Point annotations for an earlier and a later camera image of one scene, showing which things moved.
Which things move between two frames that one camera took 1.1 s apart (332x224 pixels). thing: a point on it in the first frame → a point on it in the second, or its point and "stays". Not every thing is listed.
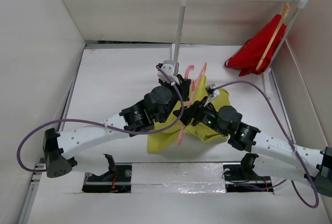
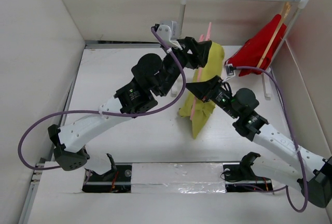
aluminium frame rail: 31,192 stays
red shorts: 246,59 stays
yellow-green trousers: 160,143 → 197,111
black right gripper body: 203,113 → 214,92
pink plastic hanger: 194,84 → 206,39
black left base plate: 118,180 stays
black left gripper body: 180,88 → 192,60
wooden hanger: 286,8 stays
